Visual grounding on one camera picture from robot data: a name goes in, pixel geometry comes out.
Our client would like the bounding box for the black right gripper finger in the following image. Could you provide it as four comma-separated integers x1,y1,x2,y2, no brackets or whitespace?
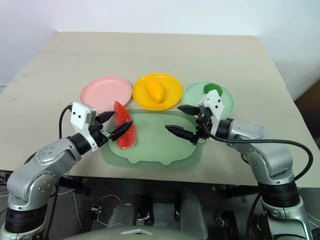
164,124,198,145
176,104,201,117

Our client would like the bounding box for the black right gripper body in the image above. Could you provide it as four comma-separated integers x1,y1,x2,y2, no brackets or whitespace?
193,105,214,145

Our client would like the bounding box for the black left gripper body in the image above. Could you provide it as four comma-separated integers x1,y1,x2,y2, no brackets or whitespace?
88,121,113,148

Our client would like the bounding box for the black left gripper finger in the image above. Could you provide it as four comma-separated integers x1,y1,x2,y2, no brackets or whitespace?
95,111,116,124
109,120,134,142

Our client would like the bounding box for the red toy fruit slice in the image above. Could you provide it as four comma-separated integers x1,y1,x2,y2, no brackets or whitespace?
112,100,138,151

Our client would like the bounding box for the light green plate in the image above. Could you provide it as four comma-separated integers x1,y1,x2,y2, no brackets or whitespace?
181,80,236,118

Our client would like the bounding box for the pink plate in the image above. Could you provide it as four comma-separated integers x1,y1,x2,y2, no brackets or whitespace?
79,76,133,115

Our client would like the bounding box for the yellow plate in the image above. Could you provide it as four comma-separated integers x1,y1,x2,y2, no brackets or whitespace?
132,72,183,111

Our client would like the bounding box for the light green tray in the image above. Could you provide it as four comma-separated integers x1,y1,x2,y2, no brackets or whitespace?
99,108,205,172

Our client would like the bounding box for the dark green toy vegetable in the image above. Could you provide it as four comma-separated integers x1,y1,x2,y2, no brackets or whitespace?
202,83,224,97

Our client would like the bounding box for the yellow toy mango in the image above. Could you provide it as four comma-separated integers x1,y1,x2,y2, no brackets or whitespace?
144,79,166,104

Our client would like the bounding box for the grey rounded robot leg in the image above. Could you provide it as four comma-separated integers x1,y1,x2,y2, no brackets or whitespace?
106,191,155,229
174,189,209,234

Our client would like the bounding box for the grey robot torso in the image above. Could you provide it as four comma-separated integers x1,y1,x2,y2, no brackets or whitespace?
58,224,242,240

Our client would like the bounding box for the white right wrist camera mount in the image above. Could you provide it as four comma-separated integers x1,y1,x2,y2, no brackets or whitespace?
198,89,227,137

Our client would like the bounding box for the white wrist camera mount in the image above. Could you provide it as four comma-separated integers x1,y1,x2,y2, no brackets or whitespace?
70,101,98,153
198,89,227,137

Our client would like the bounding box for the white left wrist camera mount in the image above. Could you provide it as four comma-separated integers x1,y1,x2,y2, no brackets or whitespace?
70,101,98,153

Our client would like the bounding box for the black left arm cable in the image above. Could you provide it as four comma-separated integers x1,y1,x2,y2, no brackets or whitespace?
58,104,74,140

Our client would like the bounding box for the black table frame bar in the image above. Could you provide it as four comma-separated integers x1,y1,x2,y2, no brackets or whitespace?
58,175,90,198
224,184,261,199

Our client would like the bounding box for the thin white floor wire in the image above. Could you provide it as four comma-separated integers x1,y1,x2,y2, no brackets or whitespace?
95,194,121,224

